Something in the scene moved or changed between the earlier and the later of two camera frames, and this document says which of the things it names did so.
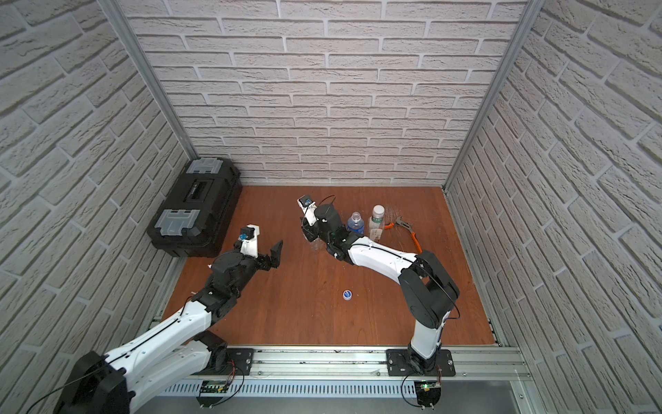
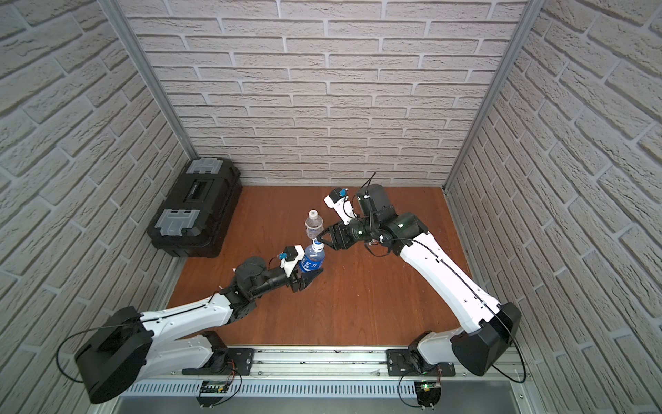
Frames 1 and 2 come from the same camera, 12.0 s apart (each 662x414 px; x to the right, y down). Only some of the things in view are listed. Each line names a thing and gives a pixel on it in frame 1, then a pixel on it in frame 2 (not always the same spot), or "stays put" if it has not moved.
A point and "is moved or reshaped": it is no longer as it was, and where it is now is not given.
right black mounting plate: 398,364 stays put
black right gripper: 308,230 → 339,233
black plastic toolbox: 191,216 stays put
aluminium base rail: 361,371 stays put
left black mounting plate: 239,362 stays put
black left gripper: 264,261 → 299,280
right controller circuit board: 427,393 stays put
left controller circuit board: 211,386 stays put
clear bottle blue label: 356,223 is moved or reshaped
